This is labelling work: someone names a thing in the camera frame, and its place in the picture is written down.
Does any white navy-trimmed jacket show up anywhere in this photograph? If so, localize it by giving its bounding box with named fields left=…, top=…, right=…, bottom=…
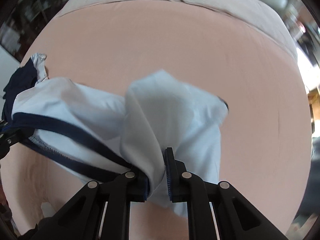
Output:
left=2, top=53, right=229, bottom=217

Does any pink bed sheet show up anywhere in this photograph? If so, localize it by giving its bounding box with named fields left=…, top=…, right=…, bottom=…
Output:
left=1, top=0, right=311, bottom=239

